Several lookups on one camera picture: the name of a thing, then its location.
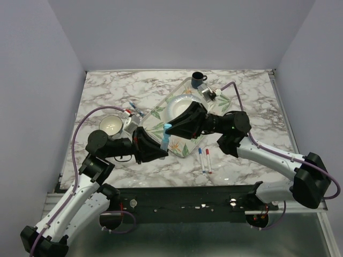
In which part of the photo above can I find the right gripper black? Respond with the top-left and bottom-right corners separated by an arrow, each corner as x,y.
163,101 -> 227,140

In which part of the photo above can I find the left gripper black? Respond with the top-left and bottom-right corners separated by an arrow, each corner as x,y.
105,126 -> 169,165

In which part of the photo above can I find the light blue highlighter body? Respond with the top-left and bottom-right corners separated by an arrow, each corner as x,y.
160,132 -> 170,152

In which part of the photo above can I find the white blue acrylic marker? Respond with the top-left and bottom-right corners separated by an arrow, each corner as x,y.
199,152 -> 206,173

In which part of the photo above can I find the white red acrylic marker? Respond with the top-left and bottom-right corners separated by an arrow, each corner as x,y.
206,154 -> 212,174

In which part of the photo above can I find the transparent blue pen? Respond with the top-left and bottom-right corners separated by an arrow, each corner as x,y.
129,102 -> 145,117

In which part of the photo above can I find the light blue highlighter cap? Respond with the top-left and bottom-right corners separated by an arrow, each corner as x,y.
163,123 -> 172,134

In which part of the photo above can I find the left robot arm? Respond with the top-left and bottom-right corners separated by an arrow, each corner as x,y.
20,127 -> 170,256

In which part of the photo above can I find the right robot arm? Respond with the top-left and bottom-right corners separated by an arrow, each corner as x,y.
166,101 -> 334,210

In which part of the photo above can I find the white blue-rimmed plate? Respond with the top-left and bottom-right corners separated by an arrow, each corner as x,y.
165,94 -> 201,122

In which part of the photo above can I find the floral serving tray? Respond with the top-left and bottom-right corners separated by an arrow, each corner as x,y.
142,77 -> 231,142

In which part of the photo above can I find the dark blue mug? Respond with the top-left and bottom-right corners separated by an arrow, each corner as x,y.
191,71 -> 207,89

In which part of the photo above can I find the teal bowl white inside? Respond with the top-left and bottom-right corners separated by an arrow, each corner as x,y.
99,116 -> 123,136

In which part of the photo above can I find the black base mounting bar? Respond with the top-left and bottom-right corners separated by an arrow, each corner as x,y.
99,183 -> 278,229

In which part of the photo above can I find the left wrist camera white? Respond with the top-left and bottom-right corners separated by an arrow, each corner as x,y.
123,109 -> 141,134

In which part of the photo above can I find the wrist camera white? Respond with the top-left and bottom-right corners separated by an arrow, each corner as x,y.
123,109 -> 141,134
198,83 -> 222,102

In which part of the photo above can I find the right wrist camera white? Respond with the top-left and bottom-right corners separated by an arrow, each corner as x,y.
198,83 -> 222,102

